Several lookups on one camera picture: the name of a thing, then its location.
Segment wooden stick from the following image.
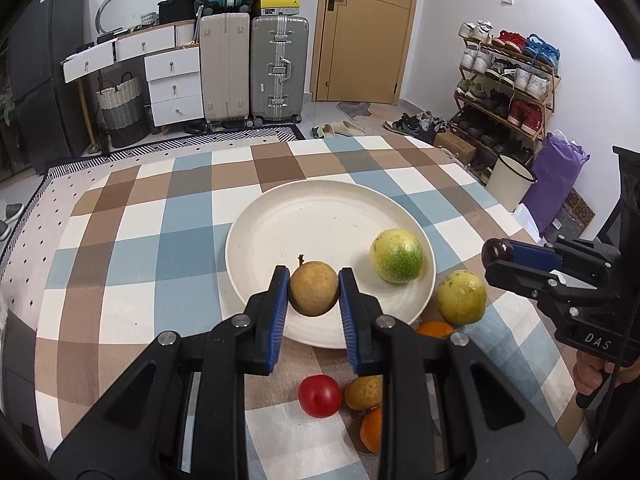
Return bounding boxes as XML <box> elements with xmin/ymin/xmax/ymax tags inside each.
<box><xmin>75</xmin><ymin>80</ymin><xmax>101</xmax><ymax>156</ymax></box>

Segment cream round plate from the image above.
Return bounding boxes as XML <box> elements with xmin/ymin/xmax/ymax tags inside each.
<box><xmin>225</xmin><ymin>180</ymin><xmax>436</xmax><ymax>351</ymax></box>

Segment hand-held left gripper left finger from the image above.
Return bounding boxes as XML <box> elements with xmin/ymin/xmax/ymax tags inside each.
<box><xmin>47</xmin><ymin>264</ymin><xmax>292</xmax><ymax>480</ymax></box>

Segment white drawer cabinet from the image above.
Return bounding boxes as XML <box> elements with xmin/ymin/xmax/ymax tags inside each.
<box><xmin>61</xmin><ymin>20</ymin><xmax>205</xmax><ymax>128</ymax></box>

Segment brown cardboard box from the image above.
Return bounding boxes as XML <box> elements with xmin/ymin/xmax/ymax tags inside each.
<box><xmin>432</xmin><ymin>132</ymin><xmax>476</xmax><ymax>163</ymax></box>

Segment grey hoop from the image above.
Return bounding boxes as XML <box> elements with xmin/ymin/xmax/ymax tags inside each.
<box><xmin>95</xmin><ymin>0</ymin><xmax>176</xmax><ymax>36</ymax></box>

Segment black white patterned rug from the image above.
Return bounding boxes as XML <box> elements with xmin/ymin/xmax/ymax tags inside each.
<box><xmin>45</xmin><ymin>125</ymin><xmax>307</xmax><ymax>181</ymax></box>

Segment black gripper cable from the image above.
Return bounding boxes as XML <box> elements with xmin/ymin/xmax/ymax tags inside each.
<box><xmin>580</xmin><ymin>350</ymin><xmax>631</xmax><ymax>466</ymax></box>

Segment black yellow shoebox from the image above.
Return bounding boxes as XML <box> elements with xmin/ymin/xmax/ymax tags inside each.
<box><xmin>251</xmin><ymin>0</ymin><xmax>302</xmax><ymax>18</ymax></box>

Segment checkered tablecloth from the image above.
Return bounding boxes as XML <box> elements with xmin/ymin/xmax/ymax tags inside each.
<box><xmin>0</xmin><ymin>135</ymin><xmax>601</xmax><ymax>480</ymax></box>

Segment orange tangerine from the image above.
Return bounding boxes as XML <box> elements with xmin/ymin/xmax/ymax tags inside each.
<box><xmin>416</xmin><ymin>321</ymin><xmax>456</xmax><ymax>339</ymax></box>
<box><xmin>360</xmin><ymin>404</ymin><xmax>384</xmax><ymax>454</ymax></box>

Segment brown doormat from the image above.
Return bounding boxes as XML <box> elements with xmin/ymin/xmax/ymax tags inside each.
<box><xmin>560</xmin><ymin>189</ymin><xmax>597</xmax><ymax>231</ymax></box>

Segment dark purple plum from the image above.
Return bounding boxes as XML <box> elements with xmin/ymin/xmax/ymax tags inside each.
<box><xmin>482</xmin><ymin>239</ymin><xmax>515</xmax><ymax>266</ymax></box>

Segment beige suitcase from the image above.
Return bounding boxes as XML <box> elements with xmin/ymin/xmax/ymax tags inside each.
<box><xmin>199</xmin><ymin>11</ymin><xmax>251</xmax><ymax>128</ymax></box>

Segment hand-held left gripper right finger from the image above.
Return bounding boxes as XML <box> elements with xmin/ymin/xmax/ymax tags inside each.
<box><xmin>338</xmin><ymin>267</ymin><xmax>578</xmax><ymax>480</ymax></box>

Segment red cherry tomato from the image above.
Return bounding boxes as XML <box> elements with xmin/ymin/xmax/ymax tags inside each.
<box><xmin>298</xmin><ymin>374</ymin><xmax>343</xmax><ymax>419</ymax></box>

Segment white bin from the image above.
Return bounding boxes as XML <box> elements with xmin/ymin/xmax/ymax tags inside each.
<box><xmin>485</xmin><ymin>153</ymin><xmax>537</xmax><ymax>212</ymax></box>

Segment wooden shoe rack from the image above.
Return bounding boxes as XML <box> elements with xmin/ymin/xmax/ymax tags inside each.
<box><xmin>447</xmin><ymin>20</ymin><xmax>562</xmax><ymax>171</ymax></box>

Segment grey shoe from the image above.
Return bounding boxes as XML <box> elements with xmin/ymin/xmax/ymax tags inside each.
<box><xmin>0</xmin><ymin>203</ymin><xmax>25</xmax><ymax>241</ymax></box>

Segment green yellow passion fruit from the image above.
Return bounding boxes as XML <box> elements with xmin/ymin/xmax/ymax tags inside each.
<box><xmin>370</xmin><ymin>228</ymin><xmax>425</xmax><ymax>284</ymax></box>

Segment woven laundry basket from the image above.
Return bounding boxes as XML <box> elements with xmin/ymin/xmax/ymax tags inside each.
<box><xmin>95</xmin><ymin>72</ymin><xmax>151</xmax><ymax>149</ymax></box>

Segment rows of assorted shoes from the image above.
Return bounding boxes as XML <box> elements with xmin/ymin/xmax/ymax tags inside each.
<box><xmin>450</xmin><ymin>20</ymin><xmax>561</xmax><ymax>161</ymax></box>

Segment brown longan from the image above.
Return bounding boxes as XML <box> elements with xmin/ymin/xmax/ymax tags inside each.
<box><xmin>344</xmin><ymin>375</ymin><xmax>384</xmax><ymax>411</ymax></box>
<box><xmin>289</xmin><ymin>254</ymin><xmax>341</xmax><ymax>317</ymax></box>

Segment person's right hand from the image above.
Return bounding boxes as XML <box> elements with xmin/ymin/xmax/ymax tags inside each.
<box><xmin>574</xmin><ymin>347</ymin><xmax>640</xmax><ymax>396</ymax></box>

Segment silver suitcase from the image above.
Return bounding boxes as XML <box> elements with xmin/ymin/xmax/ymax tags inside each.
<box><xmin>249</xmin><ymin>15</ymin><xmax>310</xmax><ymax>127</ymax></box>

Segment wooden door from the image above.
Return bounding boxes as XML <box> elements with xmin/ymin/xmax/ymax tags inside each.
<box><xmin>309</xmin><ymin>0</ymin><xmax>420</xmax><ymax>106</ymax></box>

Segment black bag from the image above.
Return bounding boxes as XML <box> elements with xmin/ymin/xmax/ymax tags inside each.
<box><xmin>157</xmin><ymin>0</ymin><xmax>197</xmax><ymax>25</ymax></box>

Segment purple bag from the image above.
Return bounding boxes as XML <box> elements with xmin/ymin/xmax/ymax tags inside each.
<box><xmin>520</xmin><ymin>130</ymin><xmax>591</xmax><ymax>236</ymax></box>

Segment dark refrigerator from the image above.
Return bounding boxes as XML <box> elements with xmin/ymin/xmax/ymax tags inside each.
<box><xmin>5</xmin><ymin>0</ymin><xmax>101</xmax><ymax>176</ymax></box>

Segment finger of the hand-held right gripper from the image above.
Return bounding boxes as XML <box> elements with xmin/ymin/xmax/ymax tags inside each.
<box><xmin>510</xmin><ymin>240</ymin><xmax>566</xmax><ymax>273</ymax></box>
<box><xmin>484</xmin><ymin>260</ymin><xmax>563</xmax><ymax>303</ymax></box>

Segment pile of sneakers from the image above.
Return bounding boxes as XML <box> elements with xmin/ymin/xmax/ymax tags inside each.
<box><xmin>382</xmin><ymin>111</ymin><xmax>448</xmax><ymax>143</ymax></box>

